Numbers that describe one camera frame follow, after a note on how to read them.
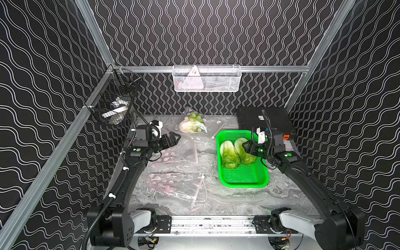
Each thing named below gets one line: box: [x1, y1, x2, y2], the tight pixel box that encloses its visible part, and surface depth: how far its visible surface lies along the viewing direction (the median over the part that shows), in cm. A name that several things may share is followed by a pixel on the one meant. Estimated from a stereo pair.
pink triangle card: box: [178, 65, 204, 90], surface depth 92 cm
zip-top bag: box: [146, 171, 208, 210], surface depth 83 cm
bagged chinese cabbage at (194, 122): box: [178, 106, 224, 139], surface depth 109 cm
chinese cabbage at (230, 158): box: [219, 140, 242, 170], surface depth 92 cm
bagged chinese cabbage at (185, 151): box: [153, 137, 199, 166], surface depth 100 cm
